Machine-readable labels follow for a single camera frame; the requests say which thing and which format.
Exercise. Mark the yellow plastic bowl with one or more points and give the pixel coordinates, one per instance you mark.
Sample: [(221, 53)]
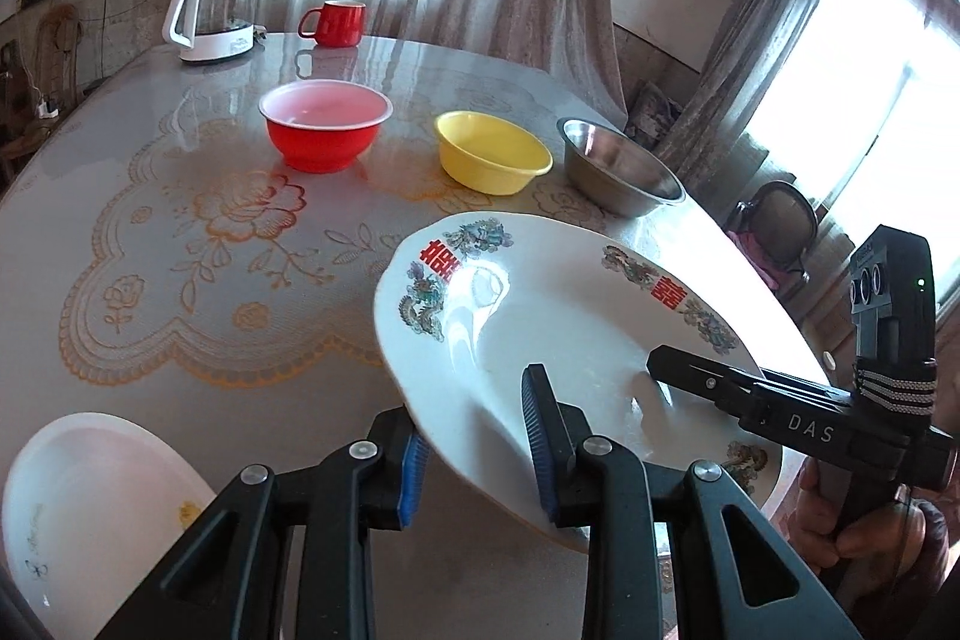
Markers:
[(487, 160)]

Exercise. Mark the wooden cabinet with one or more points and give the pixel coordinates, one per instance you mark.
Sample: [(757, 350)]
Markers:
[(30, 108)]

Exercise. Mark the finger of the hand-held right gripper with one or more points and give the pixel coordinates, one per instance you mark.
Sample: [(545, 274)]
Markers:
[(697, 377)]

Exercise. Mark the short beige window curtain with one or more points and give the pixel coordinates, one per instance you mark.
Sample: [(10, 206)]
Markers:
[(780, 10)]

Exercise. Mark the lace-pattern table cover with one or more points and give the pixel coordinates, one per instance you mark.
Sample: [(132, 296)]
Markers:
[(225, 250)]

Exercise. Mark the plain white plate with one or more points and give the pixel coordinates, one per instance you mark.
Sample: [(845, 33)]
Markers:
[(90, 497)]

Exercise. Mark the person's right hand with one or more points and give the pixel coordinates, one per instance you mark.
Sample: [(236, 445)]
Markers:
[(870, 535)]

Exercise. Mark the red mug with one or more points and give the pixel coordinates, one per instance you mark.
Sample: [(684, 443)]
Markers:
[(339, 25)]

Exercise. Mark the white plate with floral print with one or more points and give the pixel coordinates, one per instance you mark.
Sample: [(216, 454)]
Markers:
[(562, 310)]

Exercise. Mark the dark round-backed chair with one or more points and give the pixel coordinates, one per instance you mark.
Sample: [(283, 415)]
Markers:
[(784, 220)]

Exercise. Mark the patterned cushion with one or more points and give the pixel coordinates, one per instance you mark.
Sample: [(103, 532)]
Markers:
[(656, 111)]

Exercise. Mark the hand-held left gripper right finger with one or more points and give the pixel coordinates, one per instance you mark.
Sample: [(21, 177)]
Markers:
[(537, 434)]

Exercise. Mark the person's right forearm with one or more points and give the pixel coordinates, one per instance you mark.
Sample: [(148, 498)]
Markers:
[(939, 550)]

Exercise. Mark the stainless steel bowl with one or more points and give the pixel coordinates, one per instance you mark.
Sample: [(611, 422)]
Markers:
[(615, 179)]

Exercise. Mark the red plastic bowl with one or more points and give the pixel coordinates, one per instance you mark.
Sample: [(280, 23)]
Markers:
[(322, 141)]

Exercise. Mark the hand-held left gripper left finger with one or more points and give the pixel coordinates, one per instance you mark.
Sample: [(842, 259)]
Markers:
[(412, 476)]

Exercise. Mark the white glass electric kettle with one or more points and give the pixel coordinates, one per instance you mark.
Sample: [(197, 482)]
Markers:
[(214, 33)]

